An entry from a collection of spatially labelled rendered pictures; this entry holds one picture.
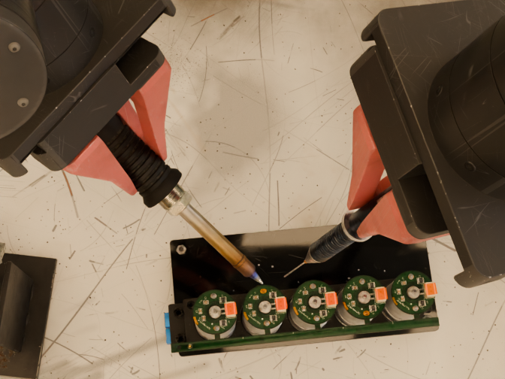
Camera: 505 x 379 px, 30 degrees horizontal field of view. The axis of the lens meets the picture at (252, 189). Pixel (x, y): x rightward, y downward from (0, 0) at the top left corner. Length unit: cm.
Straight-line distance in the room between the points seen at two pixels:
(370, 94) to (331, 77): 29
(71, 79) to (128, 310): 23
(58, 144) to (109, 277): 21
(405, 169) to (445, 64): 4
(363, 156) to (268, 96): 27
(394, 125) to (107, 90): 13
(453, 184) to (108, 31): 16
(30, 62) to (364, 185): 15
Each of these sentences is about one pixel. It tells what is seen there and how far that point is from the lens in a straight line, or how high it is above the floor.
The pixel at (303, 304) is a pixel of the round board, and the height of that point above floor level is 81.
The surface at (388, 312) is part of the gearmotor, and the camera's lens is 57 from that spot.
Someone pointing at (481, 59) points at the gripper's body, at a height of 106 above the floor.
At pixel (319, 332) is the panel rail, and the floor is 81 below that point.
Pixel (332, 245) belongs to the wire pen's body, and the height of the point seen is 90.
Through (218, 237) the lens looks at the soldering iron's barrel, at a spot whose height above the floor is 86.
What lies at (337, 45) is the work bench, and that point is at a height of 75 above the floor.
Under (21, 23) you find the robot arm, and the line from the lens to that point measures 29.
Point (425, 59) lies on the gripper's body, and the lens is 34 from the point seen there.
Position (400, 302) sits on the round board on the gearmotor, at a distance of 54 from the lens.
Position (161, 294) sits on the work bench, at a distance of 59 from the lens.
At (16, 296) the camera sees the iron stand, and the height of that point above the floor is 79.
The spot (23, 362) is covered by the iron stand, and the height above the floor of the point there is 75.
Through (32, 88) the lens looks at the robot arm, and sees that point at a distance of 30.
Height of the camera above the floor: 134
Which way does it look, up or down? 75 degrees down
